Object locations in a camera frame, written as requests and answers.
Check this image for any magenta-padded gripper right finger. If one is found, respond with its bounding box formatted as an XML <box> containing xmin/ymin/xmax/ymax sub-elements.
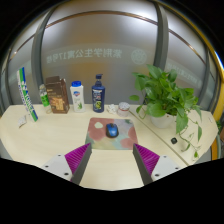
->
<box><xmin>132</xmin><ymin>143</ymin><xmax>183</xmax><ymax>186</ymax></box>

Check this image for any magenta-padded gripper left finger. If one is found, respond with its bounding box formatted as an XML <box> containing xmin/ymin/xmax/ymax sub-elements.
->
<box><xmin>41</xmin><ymin>142</ymin><xmax>93</xmax><ymax>186</ymax></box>

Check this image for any blue computer mouse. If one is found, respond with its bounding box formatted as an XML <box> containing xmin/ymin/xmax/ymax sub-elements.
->
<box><xmin>105</xmin><ymin>122</ymin><xmax>120</xmax><ymax>139</ymax></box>

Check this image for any floral pastel mouse pad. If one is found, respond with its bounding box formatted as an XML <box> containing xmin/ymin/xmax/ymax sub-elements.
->
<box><xmin>84</xmin><ymin>117</ymin><xmax>139</xmax><ymax>151</ymax></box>

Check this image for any small white packet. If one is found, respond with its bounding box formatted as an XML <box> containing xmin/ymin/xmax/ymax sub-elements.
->
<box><xmin>17</xmin><ymin>114</ymin><xmax>28</xmax><ymax>129</ymax></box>

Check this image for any small round white-lidded jar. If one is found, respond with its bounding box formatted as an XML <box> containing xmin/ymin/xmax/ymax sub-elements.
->
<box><xmin>117</xmin><ymin>101</ymin><xmax>131</xmax><ymax>118</ymax></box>

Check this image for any green potted plant white pot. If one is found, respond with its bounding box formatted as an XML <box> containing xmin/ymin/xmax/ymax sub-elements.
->
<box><xmin>129</xmin><ymin>64</ymin><xmax>204</xmax><ymax>160</ymax></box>

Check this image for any white lotion bottle blue cap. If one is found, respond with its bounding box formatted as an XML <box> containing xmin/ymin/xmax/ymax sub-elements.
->
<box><xmin>69</xmin><ymin>80</ymin><xmax>86</xmax><ymax>113</ymax></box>

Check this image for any brown cardboard box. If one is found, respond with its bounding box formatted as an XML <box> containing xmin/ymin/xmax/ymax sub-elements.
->
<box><xmin>44</xmin><ymin>75</ymin><xmax>71</xmax><ymax>115</ymax></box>

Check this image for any clear bottle with green label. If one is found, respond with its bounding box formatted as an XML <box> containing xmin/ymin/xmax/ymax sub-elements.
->
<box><xmin>38</xmin><ymin>83</ymin><xmax>53</xmax><ymax>114</ymax></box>

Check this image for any crumpled white tissue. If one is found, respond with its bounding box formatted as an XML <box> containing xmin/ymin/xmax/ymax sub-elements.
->
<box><xmin>106</xmin><ymin>103</ymin><xmax>119</xmax><ymax>115</ymax></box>

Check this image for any dark blue shampoo pump bottle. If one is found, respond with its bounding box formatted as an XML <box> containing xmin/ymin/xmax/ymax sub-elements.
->
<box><xmin>91</xmin><ymin>73</ymin><xmax>106</xmax><ymax>114</ymax></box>

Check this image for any white green shuttlecock tube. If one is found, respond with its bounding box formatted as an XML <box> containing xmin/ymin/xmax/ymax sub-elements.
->
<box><xmin>16</xmin><ymin>66</ymin><xmax>39</xmax><ymax>123</ymax></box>

